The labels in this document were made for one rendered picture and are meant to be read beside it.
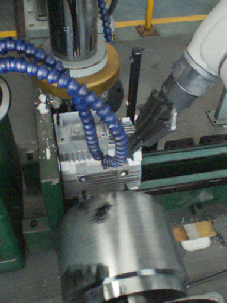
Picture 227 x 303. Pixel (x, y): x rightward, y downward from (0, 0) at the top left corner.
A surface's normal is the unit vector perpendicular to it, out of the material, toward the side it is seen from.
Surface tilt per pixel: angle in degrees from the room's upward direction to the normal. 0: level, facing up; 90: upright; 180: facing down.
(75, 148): 90
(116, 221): 2
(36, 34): 90
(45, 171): 0
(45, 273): 0
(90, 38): 90
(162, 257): 28
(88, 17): 90
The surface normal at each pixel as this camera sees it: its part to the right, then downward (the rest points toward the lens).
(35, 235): 0.20, 0.74
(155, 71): 0.04, -0.66
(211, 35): -0.80, -0.07
